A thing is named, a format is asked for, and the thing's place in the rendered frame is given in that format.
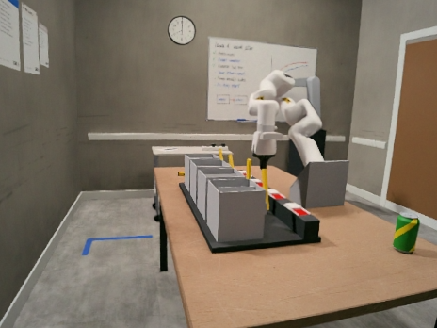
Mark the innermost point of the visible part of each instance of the green and yellow drink can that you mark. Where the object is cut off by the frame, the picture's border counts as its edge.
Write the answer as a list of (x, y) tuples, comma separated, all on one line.
[(406, 232)]

